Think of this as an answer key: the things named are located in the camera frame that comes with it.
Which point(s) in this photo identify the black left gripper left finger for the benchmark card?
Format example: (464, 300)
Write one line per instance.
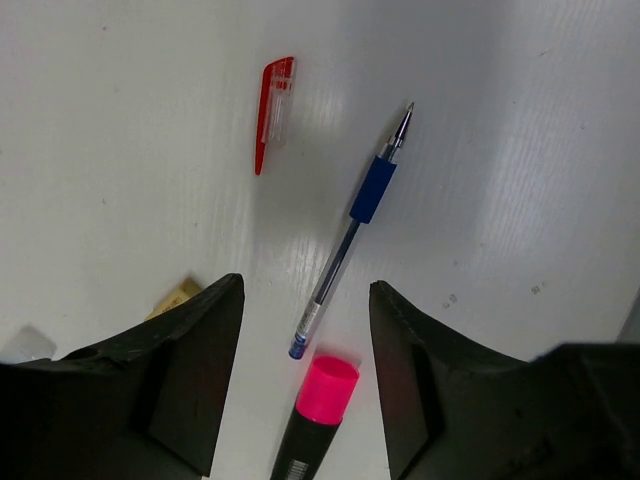
(144, 404)

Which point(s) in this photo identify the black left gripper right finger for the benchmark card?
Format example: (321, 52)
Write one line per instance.
(455, 409)

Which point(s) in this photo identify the blue gel pen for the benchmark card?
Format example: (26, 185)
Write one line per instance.
(361, 212)

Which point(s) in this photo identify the red pen cap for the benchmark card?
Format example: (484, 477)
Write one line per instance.
(276, 88)

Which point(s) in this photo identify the pink highlighter marker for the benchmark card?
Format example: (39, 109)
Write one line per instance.
(315, 418)

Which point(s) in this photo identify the small tan eraser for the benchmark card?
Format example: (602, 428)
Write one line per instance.
(186, 290)

